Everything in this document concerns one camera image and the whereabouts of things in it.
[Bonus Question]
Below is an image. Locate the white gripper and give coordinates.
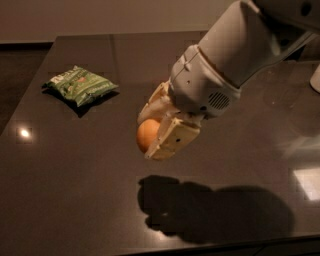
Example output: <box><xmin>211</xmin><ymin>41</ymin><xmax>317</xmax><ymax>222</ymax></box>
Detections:
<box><xmin>137</xmin><ymin>45</ymin><xmax>241</xmax><ymax>160</ymax></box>

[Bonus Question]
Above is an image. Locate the orange fruit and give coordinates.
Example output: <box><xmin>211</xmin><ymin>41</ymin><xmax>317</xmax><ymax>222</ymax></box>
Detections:
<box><xmin>136</xmin><ymin>119</ymin><xmax>160</xmax><ymax>153</ymax></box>

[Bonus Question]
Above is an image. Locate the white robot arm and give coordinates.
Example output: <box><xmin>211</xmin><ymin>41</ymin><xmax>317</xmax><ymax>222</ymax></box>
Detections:
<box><xmin>137</xmin><ymin>0</ymin><xmax>320</xmax><ymax>160</ymax></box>

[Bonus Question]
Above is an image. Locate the green chip bag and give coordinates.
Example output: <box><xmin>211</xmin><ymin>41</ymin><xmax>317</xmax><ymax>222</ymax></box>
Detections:
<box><xmin>42</xmin><ymin>66</ymin><xmax>117</xmax><ymax>107</ymax></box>

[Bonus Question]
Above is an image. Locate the white cup at edge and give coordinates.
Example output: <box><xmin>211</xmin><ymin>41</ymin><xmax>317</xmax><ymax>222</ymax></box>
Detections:
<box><xmin>310</xmin><ymin>64</ymin><xmax>320</xmax><ymax>93</ymax></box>

